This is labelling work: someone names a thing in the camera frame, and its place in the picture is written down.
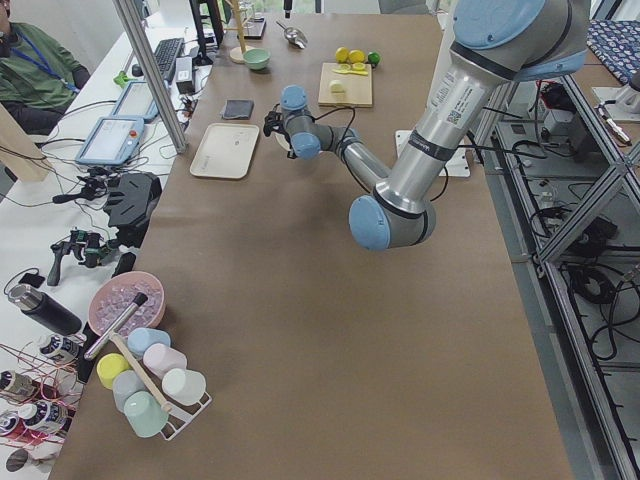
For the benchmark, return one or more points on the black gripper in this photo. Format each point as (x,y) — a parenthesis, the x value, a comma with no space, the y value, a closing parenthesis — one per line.
(289,145)

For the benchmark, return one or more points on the beige round plate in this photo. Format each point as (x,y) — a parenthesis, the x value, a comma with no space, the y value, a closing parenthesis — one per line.
(281,140)

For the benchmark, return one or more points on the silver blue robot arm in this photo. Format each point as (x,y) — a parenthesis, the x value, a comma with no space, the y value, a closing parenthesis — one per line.
(494,42)

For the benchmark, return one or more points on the cream rabbit tray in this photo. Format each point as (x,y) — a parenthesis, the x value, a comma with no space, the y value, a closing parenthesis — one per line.
(225,151)

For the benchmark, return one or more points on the grey folded cloth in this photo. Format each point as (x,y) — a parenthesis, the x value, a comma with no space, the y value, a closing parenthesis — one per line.
(237,109)

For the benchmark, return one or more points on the mint green bowl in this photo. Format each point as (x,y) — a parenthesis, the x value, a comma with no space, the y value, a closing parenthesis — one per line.
(256,58)

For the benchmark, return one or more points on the wooden cup stand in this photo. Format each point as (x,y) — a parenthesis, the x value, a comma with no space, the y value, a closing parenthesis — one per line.
(237,54)

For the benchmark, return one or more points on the metal ice scoop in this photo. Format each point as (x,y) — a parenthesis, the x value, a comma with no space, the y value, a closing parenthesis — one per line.
(293,35)

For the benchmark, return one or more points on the bamboo cutting board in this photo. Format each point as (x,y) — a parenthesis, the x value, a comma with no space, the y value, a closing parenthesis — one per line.
(359,90)

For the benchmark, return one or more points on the whole yellow lemon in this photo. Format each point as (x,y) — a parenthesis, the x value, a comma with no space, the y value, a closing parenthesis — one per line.
(356,56)
(342,55)

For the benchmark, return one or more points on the yellow plastic knife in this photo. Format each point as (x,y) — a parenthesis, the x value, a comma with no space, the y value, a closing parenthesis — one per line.
(351,72)

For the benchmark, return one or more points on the green lime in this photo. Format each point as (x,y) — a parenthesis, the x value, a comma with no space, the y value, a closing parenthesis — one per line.
(373,58)

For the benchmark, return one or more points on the black keyboard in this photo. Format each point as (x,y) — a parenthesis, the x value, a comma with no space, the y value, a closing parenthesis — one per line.
(166,53)

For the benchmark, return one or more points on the blue teach pendant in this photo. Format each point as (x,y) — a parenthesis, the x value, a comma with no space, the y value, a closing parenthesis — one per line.
(112,141)
(136,100)

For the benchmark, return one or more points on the metal muddler with black tip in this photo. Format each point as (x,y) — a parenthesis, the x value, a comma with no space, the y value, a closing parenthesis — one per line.
(139,300)

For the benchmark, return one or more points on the pink bowl with ice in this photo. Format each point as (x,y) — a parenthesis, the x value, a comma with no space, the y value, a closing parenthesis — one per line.
(118,293)

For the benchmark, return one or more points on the person in green jacket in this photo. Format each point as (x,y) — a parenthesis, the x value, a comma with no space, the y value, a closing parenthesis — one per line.
(40,78)

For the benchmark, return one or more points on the blue pastel cup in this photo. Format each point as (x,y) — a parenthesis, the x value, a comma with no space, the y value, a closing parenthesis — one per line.
(140,339)

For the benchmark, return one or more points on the pink pastel cup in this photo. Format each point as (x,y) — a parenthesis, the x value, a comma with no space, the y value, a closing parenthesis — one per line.
(159,359)

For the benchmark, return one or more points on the white pastel cup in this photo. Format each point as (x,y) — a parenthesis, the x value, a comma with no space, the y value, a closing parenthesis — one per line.
(184,386)

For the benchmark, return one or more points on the yellow pastel cup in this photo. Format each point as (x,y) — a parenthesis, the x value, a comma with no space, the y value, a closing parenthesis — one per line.
(109,367)

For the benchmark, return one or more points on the black thermos bottle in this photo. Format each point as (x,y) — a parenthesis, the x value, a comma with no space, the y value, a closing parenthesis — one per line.
(44,309)

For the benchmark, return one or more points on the grey pastel cup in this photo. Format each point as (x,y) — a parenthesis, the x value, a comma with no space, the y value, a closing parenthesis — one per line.
(124,386)

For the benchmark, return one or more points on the white cup rack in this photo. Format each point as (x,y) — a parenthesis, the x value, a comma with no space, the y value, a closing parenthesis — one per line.
(180,416)

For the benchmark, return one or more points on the mint pastel cup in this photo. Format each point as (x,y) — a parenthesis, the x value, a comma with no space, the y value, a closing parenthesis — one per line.
(144,414)

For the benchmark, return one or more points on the aluminium frame post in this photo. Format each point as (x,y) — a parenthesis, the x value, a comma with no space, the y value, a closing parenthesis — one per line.
(135,32)

